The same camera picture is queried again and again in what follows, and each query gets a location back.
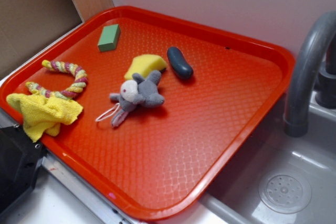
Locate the red plastic tray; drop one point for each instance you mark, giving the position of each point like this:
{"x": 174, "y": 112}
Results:
{"x": 158, "y": 161}

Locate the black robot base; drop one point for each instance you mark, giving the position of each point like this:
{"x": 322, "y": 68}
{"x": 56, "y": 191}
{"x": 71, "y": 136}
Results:
{"x": 20, "y": 163}

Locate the yellow cloth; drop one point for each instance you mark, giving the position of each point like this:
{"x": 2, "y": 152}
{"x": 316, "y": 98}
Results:
{"x": 43, "y": 115}

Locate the round sink drain cover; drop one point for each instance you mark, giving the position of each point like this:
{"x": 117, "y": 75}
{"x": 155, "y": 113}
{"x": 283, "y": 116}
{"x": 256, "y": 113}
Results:
{"x": 284, "y": 191}

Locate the grey plush mouse toy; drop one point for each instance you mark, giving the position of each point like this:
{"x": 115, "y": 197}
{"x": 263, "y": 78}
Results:
{"x": 138, "y": 91}

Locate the grey toy faucet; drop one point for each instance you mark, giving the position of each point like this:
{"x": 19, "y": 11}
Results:
{"x": 315, "y": 67}

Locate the grey plastic sink basin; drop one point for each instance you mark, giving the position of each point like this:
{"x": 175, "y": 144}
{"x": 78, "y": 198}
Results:
{"x": 234, "y": 196}

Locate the dark blue oblong toy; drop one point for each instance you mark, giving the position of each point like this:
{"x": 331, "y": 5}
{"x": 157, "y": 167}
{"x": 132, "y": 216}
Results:
{"x": 179, "y": 64}

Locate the green rectangular block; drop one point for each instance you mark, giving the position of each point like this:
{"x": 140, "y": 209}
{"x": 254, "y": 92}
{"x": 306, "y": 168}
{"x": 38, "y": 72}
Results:
{"x": 109, "y": 38}

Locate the brown cardboard panel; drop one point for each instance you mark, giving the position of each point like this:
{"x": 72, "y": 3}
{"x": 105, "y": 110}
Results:
{"x": 28, "y": 26}

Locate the multicolour braided rope toy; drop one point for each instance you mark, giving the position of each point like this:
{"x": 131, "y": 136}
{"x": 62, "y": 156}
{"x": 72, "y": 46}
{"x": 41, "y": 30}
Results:
{"x": 69, "y": 93}

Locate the yellow sponge wedge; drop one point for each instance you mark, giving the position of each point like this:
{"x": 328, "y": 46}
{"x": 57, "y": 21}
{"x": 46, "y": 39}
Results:
{"x": 145, "y": 64}

